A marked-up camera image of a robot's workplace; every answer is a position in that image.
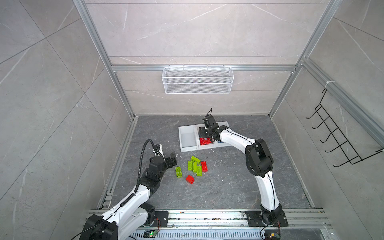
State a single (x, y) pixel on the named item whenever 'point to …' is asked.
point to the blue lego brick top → (220, 141)
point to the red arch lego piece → (204, 140)
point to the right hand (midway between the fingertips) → (202, 130)
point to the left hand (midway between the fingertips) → (167, 150)
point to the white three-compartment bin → (190, 135)
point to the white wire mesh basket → (197, 80)
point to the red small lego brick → (190, 179)
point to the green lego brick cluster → (192, 165)
